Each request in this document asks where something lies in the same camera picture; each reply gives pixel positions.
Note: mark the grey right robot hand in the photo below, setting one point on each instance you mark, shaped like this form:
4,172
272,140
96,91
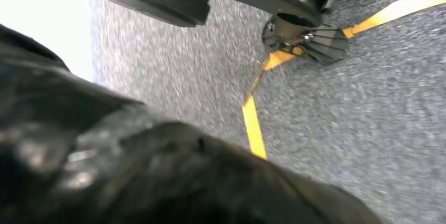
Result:
209,180

